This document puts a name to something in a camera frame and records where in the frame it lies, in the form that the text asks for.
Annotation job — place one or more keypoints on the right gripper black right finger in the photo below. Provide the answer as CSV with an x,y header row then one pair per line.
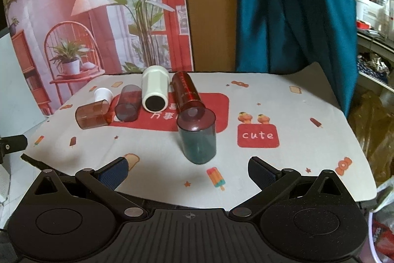
x,y
275,185

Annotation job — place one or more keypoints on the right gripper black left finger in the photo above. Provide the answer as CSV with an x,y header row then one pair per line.
x,y
103,182

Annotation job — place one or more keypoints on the grey-blue translucent cup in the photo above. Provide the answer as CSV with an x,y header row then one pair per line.
x,y
198,137

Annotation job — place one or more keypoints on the brown translucent cup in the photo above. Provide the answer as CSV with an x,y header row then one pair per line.
x,y
94,115

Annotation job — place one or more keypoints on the purple translucent cup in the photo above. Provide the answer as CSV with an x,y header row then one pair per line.
x,y
129,103

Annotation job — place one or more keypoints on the small white cup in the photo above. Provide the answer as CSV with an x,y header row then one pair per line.
x,y
103,94

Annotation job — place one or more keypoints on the white faceted cup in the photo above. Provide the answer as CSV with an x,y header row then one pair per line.
x,y
155,85

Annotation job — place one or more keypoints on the pink room backdrop poster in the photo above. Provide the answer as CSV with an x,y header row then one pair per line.
x,y
61,45

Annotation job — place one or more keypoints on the red metallic bottle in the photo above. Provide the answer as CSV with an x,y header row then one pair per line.
x,y
187,97

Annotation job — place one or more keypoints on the blue curtain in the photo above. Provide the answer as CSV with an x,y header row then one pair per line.
x,y
284,36

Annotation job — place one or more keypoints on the white storage shelf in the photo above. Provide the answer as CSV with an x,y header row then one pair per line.
x,y
375,41

